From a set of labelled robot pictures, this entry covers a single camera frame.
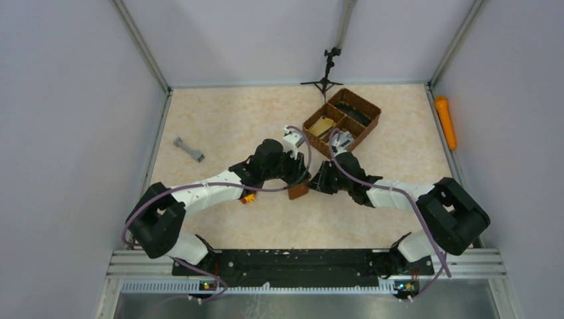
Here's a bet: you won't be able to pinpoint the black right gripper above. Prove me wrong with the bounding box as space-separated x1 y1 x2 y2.
307 160 352 195

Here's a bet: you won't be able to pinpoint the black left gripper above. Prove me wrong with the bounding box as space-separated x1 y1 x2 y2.
263 146 311 185

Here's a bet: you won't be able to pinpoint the brown leather card holder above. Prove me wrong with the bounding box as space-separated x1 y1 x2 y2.
287 181 309 200

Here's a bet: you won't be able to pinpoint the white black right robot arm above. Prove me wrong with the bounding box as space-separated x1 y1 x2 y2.
308 152 491 274

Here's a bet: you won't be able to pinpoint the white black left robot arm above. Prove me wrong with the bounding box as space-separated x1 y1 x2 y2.
124 133 311 275

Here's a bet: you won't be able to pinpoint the silver cards in basket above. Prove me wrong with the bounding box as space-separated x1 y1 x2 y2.
329 130 355 155

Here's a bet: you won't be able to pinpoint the gold cards in basket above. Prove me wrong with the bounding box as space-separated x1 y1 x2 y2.
309 116 336 138

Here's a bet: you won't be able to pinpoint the black cards in basket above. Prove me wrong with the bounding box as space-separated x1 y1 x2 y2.
336 104 371 127

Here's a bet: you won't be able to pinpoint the yellow toy car block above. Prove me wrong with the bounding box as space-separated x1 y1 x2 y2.
239 193 257 205

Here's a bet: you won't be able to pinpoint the brown wicker divided basket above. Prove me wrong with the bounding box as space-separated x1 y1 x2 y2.
303 88 382 158

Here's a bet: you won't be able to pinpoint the black mini tripod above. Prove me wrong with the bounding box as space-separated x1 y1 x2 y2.
300 47 343 102

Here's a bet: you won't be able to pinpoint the grey plastic dumbbell piece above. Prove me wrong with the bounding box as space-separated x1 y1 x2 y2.
173 137 205 163

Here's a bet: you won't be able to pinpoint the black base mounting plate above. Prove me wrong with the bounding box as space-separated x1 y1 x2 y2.
197 249 434 289

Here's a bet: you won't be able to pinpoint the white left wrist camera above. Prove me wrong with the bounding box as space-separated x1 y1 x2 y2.
281 126 305 160

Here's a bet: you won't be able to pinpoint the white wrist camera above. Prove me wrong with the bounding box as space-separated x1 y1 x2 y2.
281 126 305 160
330 136 350 157

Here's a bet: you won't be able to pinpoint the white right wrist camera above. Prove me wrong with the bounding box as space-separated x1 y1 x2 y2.
330 136 350 157

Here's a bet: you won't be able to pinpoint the orange cylinder handle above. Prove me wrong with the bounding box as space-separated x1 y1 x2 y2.
434 96 457 150

